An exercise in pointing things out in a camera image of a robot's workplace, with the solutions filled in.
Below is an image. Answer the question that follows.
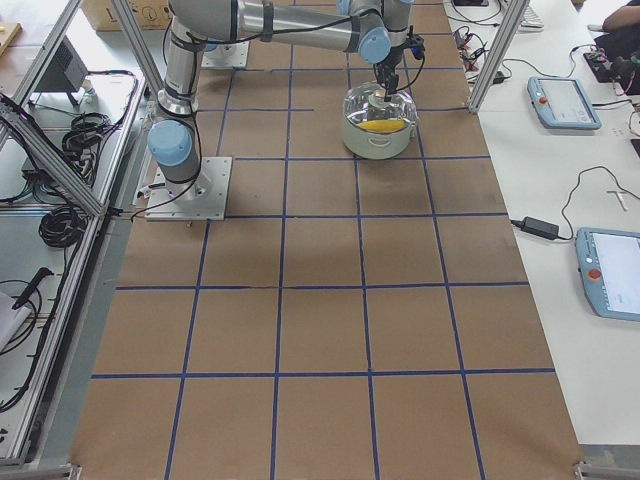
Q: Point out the blue teach pendant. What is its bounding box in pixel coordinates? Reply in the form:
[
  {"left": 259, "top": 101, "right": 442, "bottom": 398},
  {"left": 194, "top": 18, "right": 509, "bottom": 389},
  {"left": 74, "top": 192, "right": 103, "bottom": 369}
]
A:
[
  {"left": 575, "top": 227, "right": 639, "bottom": 322},
  {"left": 527, "top": 77, "right": 601, "bottom": 131}
]

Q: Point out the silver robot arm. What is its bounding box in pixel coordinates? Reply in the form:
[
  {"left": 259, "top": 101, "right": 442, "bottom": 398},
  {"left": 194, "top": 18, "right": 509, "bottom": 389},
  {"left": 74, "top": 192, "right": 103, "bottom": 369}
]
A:
[{"left": 159, "top": 1, "right": 423, "bottom": 179}]

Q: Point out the yellow corn cob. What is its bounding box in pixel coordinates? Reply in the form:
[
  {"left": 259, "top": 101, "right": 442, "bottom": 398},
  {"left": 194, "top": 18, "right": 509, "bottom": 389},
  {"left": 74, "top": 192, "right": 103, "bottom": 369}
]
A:
[{"left": 358, "top": 119, "right": 406, "bottom": 134}]

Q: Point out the cardboard box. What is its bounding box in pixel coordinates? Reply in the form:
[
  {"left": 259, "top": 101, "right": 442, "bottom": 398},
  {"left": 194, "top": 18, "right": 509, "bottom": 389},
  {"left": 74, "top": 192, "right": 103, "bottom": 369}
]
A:
[{"left": 82, "top": 0, "right": 176, "bottom": 32}]

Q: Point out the aluminium frame post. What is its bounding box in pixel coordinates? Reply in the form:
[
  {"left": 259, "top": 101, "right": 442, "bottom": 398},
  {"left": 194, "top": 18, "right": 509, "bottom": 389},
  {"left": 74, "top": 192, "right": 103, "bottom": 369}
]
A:
[{"left": 467, "top": 0, "right": 529, "bottom": 114}]

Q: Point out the pale green cooking pot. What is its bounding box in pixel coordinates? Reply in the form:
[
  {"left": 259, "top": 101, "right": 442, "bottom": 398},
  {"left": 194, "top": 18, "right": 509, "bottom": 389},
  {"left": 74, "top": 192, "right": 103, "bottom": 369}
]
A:
[{"left": 341, "top": 111, "right": 418, "bottom": 160}]

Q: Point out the black power adapter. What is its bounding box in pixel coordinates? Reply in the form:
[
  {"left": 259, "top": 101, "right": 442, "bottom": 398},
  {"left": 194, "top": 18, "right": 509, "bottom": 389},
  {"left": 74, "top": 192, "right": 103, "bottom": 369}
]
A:
[{"left": 510, "top": 216, "right": 559, "bottom": 240}]

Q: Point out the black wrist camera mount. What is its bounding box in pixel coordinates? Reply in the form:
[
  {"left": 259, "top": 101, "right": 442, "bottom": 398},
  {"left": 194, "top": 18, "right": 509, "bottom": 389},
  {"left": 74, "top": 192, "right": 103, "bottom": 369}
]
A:
[{"left": 403, "top": 26, "right": 426, "bottom": 61}]

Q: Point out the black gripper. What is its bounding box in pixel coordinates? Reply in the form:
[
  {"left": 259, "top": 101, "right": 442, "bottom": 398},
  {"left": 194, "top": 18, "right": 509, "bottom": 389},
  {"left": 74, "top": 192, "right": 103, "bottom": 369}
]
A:
[{"left": 374, "top": 47, "right": 403, "bottom": 103}]

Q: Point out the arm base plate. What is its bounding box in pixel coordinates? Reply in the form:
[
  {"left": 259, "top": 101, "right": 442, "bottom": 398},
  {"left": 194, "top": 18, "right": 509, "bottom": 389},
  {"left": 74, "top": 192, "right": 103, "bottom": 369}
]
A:
[
  {"left": 201, "top": 42, "right": 250, "bottom": 70},
  {"left": 143, "top": 157, "right": 232, "bottom": 221}
]

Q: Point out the glass pot lid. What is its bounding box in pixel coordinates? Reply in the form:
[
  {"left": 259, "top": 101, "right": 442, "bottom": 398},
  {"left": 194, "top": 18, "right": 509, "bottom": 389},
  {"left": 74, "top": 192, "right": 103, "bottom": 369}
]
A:
[{"left": 342, "top": 82, "right": 418, "bottom": 133}]

